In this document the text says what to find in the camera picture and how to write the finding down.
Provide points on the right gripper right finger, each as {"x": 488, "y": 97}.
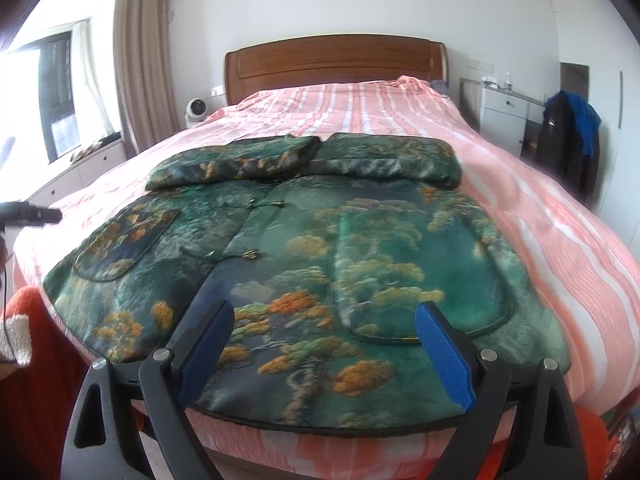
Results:
{"x": 545, "y": 441}

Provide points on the white wardrobe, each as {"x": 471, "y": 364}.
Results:
{"x": 592, "y": 33}

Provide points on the brown wooden headboard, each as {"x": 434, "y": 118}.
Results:
{"x": 331, "y": 59}

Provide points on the dark jacket on chair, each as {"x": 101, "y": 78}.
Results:
{"x": 559, "y": 153}

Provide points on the colourful patterned box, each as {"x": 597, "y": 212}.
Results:
{"x": 622, "y": 424}

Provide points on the pink striped bed cover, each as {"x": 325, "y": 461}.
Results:
{"x": 580, "y": 269}

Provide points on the orange fuzzy sleeve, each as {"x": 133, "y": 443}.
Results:
{"x": 37, "y": 400}

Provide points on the beige curtain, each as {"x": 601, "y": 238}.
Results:
{"x": 145, "y": 93}

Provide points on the green patterned silk jacket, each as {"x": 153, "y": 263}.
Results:
{"x": 324, "y": 248}

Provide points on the white window cabinet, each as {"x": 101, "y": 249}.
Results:
{"x": 65, "y": 177}

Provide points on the white dresser with drawers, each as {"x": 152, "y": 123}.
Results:
{"x": 504, "y": 118}

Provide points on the blue garment on chair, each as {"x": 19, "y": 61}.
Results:
{"x": 587, "y": 120}

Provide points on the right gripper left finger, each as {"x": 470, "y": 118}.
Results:
{"x": 103, "y": 439}

